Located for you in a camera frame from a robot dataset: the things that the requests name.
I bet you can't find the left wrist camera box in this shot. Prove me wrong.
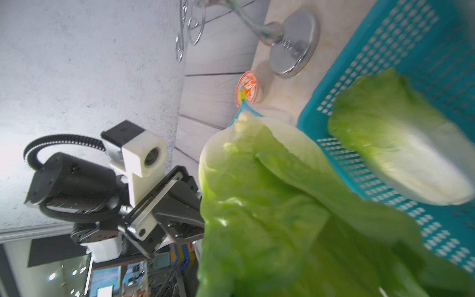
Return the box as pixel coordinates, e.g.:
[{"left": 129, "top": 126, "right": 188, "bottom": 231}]
[{"left": 101, "top": 120, "right": 167, "bottom": 207}]

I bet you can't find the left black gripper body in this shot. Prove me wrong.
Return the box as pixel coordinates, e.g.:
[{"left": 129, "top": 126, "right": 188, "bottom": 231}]
[{"left": 118, "top": 166, "right": 205, "bottom": 258}]

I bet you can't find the orange patterned small dish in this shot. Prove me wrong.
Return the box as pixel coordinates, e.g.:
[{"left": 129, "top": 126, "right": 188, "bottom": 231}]
[{"left": 235, "top": 71, "right": 263, "bottom": 107}]

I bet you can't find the chinese cabbage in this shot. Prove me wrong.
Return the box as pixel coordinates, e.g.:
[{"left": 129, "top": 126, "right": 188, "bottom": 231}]
[
  {"left": 328, "top": 69, "right": 475, "bottom": 206},
  {"left": 197, "top": 124, "right": 475, "bottom": 297}
]

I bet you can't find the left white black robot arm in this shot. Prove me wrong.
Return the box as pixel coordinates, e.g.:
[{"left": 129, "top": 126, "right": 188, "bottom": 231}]
[{"left": 24, "top": 131, "right": 204, "bottom": 264}]

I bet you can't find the teal plastic basket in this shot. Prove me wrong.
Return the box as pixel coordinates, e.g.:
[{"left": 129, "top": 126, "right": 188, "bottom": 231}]
[{"left": 298, "top": 1, "right": 475, "bottom": 273}]

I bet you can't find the clear zipper bag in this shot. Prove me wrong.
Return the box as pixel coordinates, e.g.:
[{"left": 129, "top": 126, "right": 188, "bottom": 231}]
[{"left": 200, "top": 99, "right": 298, "bottom": 175}]

